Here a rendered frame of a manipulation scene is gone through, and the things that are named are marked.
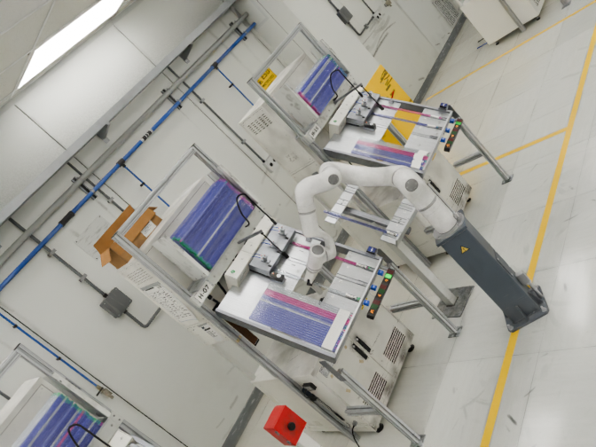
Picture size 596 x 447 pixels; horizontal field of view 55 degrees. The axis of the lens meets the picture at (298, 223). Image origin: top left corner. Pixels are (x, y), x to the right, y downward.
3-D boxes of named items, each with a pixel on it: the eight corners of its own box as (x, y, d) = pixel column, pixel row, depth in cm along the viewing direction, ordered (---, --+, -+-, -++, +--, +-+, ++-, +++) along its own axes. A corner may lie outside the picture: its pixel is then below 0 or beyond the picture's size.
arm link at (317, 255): (319, 254, 312) (304, 260, 309) (322, 240, 301) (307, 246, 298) (326, 266, 308) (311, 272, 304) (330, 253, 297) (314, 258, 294)
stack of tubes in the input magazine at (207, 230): (255, 207, 345) (223, 176, 338) (211, 269, 316) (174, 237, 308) (245, 212, 355) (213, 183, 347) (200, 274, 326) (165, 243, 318)
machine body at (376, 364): (420, 340, 376) (357, 279, 359) (383, 437, 336) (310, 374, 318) (355, 350, 426) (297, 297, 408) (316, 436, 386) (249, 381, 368)
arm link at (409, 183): (432, 192, 304) (403, 160, 298) (443, 201, 287) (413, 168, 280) (414, 207, 306) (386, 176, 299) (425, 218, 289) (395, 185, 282)
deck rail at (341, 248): (382, 263, 336) (382, 257, 331) (380, 266, 335) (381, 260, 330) (274, 228, 359) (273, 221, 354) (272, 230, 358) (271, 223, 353)
